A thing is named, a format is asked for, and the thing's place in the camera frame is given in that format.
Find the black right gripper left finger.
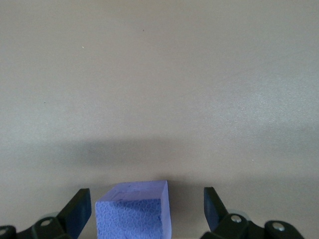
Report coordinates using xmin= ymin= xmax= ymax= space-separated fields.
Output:
xmin=0 ymin=188 xmax=92 ymax=239

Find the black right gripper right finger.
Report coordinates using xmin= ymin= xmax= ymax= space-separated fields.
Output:
xmin=201 ymin=186 xmax=307 ymax=239

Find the purple foam cube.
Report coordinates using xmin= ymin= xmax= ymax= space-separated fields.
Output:
xmin=95 ymin=179 xmax=172 ymax=239

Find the large table cover mat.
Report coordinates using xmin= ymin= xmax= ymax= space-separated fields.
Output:
xmin=0 ymin=0 xmax=319 ymax=239

